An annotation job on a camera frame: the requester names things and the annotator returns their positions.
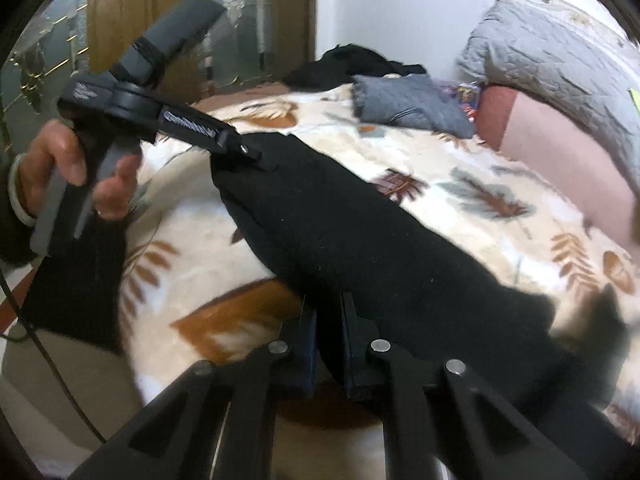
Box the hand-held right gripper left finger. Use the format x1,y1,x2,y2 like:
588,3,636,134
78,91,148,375
70,295,318,480

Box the person's left forearm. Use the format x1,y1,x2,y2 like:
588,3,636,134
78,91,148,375
0,160,42,267

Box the colourful packet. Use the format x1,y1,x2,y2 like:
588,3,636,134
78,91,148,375
440,80,483,121

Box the black pants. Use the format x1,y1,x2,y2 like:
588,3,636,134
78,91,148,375
210,132,632,463

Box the grey folded quilted cloth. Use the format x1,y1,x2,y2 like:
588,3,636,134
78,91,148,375
351,74,477,140

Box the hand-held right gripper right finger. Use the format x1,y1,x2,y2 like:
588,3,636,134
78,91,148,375
341,291,587,480

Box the black cable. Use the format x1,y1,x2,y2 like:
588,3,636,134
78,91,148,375
0,267,108,443

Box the grey quilted pillow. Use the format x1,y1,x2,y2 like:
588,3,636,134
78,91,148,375
457,0,640,181

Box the gold patterned glass panel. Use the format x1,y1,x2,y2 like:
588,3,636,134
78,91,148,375
0,0,92,128

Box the dark cloth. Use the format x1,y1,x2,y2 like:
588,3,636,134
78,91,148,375
22,220,128,357

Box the pale bangle bracelet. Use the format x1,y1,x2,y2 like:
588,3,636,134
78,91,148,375
7,152,39,226

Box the wooden door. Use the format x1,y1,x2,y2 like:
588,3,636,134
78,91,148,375
85,0,319,106

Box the leaf printed blanket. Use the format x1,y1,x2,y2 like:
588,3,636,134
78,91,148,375
117,82,640,443

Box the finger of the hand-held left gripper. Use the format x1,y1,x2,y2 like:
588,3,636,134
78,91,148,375
157,105,264,160

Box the black clothes pile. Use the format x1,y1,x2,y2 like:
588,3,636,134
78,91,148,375
282,44,428,92

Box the person's left hand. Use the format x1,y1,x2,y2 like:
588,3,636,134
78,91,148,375
21,119,146,221

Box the pink pillow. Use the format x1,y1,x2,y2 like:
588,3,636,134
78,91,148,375
475,85,640,251

